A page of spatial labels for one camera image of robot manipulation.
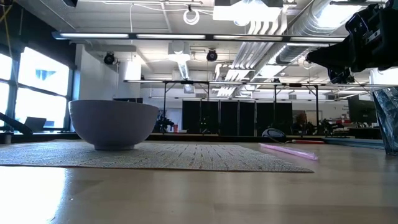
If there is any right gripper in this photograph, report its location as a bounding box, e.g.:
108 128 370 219
306 4 398 84

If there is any blue clear drinking glass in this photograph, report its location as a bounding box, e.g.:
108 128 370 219
372 88 398 156

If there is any pink drinking straw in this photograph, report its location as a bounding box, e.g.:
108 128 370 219
259 142 319 161

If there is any black computer monitor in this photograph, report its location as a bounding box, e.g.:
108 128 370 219
347 95 377 125

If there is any person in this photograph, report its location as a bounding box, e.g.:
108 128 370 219
294 112 313 135

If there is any white ceiling pipe bundle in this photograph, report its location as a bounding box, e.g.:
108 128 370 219
231 18 289 70

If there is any black room divider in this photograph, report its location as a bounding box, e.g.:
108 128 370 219
182 100 294 137

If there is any overhead light bar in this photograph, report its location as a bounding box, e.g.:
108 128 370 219
52 30 346 43

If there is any grey woven placemat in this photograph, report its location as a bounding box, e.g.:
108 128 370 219
0 141 314 174

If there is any lavender bowl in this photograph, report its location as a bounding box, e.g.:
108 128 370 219
68 99 160 151

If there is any large window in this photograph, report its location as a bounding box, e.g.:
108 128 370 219
0 46 75 131

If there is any open laptop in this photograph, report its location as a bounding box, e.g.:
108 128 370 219
24 116 47 132

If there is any black metal workstation frame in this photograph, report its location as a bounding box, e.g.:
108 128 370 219
273 83 320 135
163 80 210 135

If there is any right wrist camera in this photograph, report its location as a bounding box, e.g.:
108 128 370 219
345 3 379 35

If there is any silver ventilation duct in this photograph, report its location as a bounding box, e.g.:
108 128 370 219
275 0 379 65

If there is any white coiled cable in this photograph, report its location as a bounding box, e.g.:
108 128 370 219
182 8 200 26

